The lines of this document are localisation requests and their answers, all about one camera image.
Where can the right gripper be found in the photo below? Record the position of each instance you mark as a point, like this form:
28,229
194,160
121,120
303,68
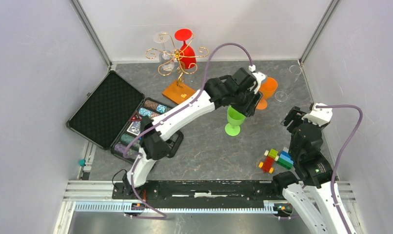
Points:
296,114

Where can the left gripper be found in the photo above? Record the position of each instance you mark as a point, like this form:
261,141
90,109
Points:
249,108

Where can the orange wine glass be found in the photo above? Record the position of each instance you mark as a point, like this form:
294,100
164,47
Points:
268,88

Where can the green wine glass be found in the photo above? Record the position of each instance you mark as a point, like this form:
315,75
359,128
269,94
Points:
235,119

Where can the clear wine glass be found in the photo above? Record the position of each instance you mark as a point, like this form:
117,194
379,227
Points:
166,63
287,82

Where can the red wine glass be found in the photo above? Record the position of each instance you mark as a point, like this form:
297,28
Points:
187,57

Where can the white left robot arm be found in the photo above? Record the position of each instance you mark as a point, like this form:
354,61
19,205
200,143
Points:
155,132

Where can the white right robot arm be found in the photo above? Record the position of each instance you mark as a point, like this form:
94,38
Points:
311,189

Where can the blue white toy block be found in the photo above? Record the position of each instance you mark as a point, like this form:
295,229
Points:
284,159

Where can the red toy brick car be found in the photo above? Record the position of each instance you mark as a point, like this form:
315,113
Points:
270,157

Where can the black poker chip case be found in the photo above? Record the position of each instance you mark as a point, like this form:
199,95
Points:
110,117

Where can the small teal object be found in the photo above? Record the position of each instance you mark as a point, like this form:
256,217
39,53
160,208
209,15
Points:
81,162

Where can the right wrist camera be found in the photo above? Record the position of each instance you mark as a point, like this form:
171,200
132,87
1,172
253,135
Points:
319,115

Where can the gold wire glass rack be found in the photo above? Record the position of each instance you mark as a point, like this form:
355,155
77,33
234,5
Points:
177,91

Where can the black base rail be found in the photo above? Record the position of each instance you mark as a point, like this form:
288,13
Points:
157,199

